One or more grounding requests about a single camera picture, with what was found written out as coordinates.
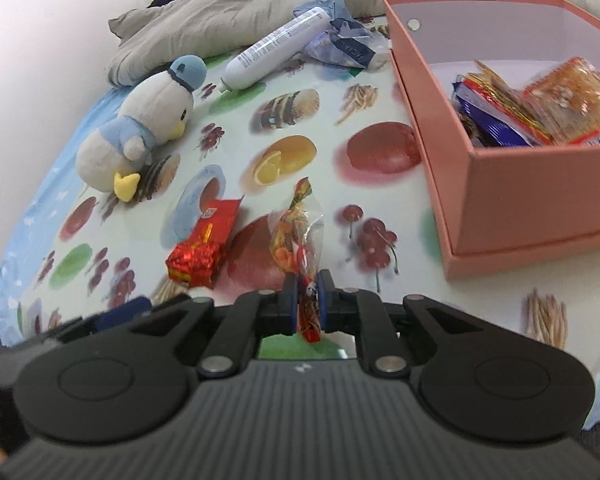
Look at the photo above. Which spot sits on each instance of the pink cardboard box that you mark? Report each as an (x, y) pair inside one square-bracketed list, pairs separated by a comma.
[(520, 200)]

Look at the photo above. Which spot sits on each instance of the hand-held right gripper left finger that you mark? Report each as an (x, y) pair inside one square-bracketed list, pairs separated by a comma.
[(291, 310)]

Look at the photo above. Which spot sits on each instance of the clear bag with navy band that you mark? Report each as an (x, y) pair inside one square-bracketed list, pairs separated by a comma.
[(347, 42)]

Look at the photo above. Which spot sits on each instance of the red foil snack packet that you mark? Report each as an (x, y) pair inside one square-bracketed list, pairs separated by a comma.
[(205, 245)]

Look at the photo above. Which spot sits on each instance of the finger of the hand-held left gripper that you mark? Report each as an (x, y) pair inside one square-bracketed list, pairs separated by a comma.
[(122, 310)]

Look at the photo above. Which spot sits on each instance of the grey duvet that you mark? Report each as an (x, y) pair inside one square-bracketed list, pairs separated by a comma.
[(240, 5)]

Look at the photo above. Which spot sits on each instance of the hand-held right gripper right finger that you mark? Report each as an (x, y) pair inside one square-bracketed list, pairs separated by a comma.
[(324, 310)]

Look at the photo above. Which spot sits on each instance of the clear red yellow candy packet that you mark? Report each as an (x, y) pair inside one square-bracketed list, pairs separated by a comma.
[(297, 240)]

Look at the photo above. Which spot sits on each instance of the light blue plastic bag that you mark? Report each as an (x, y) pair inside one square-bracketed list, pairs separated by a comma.
[(325, 2)]

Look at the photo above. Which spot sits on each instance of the white spray bottle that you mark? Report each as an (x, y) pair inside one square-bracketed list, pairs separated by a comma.
[(275, 45)]

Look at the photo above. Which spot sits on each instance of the orange snack packet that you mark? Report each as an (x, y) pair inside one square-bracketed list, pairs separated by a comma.
[(570, 95)]

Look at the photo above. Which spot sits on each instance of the plush duck toy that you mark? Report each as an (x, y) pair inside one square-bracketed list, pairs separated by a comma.
[(145, 105)]

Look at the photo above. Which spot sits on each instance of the red gold snack packet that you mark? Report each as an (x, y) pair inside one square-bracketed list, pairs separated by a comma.
[(502, 92)]

